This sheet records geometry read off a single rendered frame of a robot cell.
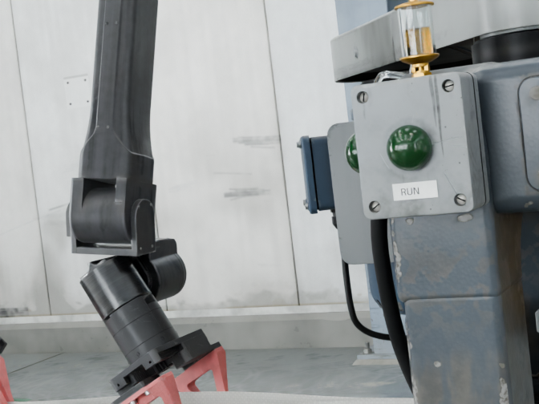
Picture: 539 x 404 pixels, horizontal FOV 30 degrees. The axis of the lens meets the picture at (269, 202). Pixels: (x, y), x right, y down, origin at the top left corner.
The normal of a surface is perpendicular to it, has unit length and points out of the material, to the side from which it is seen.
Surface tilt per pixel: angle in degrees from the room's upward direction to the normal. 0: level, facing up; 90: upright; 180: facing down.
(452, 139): 90
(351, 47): 90
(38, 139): 90
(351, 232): 90
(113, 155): 78
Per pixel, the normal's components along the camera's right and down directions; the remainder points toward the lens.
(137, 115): 0.89, -0.04
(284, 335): -0.43, 0.10
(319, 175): 0.00, 0.05
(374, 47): -0.97, 0.12
